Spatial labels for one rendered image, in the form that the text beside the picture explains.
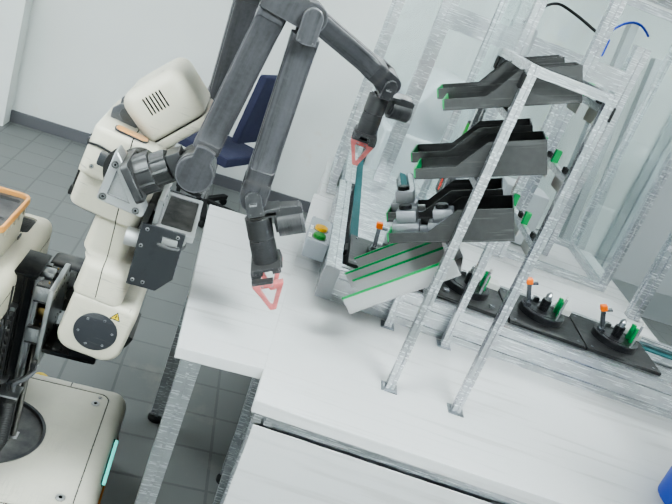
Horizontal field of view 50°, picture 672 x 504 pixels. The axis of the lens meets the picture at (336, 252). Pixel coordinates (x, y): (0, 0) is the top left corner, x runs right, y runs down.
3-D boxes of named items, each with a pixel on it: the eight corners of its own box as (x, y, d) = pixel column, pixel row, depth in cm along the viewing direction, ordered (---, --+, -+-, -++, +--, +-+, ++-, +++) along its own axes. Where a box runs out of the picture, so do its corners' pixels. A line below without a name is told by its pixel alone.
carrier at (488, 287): (428, 297, 207) (446, 260, 202) (423, 266, 229) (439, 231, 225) (506, 325, 208) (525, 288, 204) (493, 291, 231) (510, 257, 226)
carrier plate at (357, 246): (345, 268, 205) (348, 261, 204) (348, 239, 227) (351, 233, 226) (424, 296, 207) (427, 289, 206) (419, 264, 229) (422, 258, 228)
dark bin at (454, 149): (411, 162, 171) (409, 131, 169) (417, 153, 183) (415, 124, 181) (532, 157, 165) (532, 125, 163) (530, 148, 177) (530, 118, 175)
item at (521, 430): (250, 411, 149) (254, 400, 148) (311, 199, 289) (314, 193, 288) (851, 612, 160) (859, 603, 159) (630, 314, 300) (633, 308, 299)
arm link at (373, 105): (368, 86, 195) (374, 92, 190) (390, 93, 197) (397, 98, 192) (359, 110, 197) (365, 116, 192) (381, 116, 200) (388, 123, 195)
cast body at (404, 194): (391, 215, 182) (389, 188, 180) (393, 210, 186) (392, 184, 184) (424, 214, 180) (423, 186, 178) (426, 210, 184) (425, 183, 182)
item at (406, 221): (391, 236, 167) (390, 207, 165) (394, 231, 171) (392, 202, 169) (428, 235, 165) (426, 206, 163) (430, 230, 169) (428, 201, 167)
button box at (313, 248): (300, 255, 215) (307, 237, 213) (307, 231, 234) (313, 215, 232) (322, 263, 215) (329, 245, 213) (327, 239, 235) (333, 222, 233)
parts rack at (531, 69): (381, 389, 169) (528, 62, 141) (380, 320, 203) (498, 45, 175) (463, 418, 171) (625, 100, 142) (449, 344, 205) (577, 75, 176)
